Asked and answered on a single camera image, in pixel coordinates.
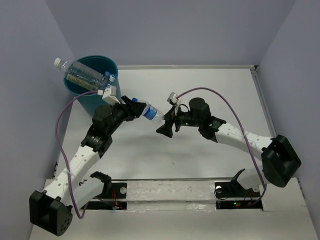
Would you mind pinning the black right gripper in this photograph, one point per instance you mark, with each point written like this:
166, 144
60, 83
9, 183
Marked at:
166, 129

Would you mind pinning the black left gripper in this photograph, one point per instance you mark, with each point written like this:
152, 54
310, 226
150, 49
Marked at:
133, 110

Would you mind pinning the blue cap Pepsi bottle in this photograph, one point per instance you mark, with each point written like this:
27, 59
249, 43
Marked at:
151, 113

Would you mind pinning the large clear square bottle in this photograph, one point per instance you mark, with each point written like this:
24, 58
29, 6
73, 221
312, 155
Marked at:
81, 75

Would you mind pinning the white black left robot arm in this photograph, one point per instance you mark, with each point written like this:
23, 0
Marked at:
53, 208

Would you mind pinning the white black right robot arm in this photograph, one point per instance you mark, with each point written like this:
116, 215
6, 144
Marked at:
279, 160

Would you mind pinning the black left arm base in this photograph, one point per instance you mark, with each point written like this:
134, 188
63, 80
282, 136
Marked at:
113, 195

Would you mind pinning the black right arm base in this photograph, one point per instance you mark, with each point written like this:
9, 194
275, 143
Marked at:
230, 195

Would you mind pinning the teal plastic bin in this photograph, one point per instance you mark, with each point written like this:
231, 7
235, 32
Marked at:
100, 64

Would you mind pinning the white front platform board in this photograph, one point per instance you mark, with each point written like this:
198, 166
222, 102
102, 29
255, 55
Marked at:
284, 216

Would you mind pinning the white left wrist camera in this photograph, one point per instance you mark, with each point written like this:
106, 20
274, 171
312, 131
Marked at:
109, 95

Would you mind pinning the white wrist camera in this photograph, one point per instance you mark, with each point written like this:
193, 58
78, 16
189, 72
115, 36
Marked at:
174, 101
109, 95

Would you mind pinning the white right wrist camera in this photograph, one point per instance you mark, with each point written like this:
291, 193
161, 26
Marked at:
174, 101

